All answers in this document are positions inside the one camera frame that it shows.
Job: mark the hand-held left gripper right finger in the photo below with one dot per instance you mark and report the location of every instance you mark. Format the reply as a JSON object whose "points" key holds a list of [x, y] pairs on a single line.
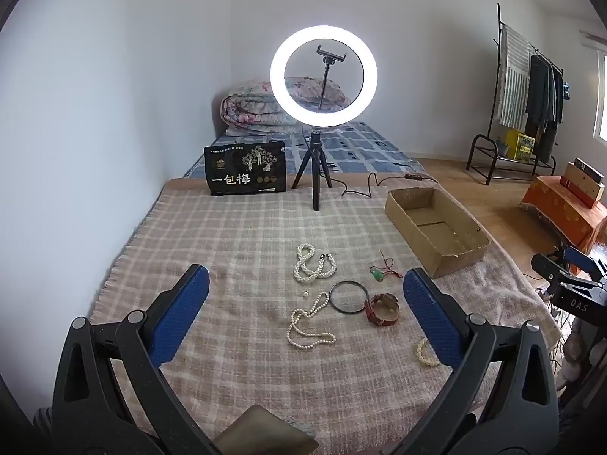
{"points": [[431, 317]]}

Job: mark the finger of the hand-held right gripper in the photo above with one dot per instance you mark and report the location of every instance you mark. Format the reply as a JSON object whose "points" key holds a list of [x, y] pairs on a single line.
{"points": [[545, 265], [576, 256]]}

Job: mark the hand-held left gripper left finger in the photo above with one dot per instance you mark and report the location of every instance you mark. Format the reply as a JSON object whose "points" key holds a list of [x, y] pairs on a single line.
{"points": [[182, 315]]}

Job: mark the cardboard box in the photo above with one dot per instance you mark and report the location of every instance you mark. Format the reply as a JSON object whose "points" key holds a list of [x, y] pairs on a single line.
{"points": [[455, 258]]}

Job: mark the black bangle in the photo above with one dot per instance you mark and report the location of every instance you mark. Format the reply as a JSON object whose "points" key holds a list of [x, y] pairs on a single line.
{"points": [[330, 297]]}

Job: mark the orange cloth covered table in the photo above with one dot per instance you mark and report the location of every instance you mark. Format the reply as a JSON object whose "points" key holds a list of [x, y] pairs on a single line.
{"points": [[559, 208]]}

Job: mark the pink plaid blanket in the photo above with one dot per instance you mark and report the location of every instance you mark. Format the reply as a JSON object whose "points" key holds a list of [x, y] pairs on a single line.
{"points": [[227, 246]]}

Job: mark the yellow box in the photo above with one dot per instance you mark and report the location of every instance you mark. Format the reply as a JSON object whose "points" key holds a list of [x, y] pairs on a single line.
{"points": [[521, 144]]}

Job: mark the brown flat object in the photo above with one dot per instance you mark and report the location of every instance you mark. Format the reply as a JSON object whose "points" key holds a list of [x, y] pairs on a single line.
{"points": [[265, 431]]}

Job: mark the window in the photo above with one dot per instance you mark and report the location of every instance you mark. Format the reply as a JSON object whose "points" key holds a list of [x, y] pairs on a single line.
{"points": [[601, 104]]}

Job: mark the black printed bag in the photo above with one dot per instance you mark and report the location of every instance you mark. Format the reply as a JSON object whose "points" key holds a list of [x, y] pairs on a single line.
{"points": [[242, 170]]}

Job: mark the dark hanging clothes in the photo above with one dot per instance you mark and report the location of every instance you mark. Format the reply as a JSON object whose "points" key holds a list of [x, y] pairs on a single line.
{"points": [[540, 99]]}

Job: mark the blue patterned bed sheet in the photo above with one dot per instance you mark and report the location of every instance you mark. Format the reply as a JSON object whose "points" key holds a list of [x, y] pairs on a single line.
{"points": [[360, 147]]}

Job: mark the striped towel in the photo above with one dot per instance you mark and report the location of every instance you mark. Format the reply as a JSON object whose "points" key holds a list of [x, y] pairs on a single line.
{"points": [[514, 80]]}

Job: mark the black tripod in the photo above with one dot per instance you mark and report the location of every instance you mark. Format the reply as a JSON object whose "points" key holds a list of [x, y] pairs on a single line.
{"points": [[316, 170]]}

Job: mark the folded floral quilt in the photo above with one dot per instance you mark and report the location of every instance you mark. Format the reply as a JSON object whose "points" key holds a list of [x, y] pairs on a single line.
{"points": [[246, 113]]}

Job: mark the black clothes rack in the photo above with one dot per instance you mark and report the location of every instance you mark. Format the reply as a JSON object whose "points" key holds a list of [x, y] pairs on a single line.
{"points": [[498, 57]]}

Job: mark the black phone holder clamp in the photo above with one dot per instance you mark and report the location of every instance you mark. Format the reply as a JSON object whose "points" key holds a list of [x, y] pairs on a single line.
{"points": [[327, 80]]}

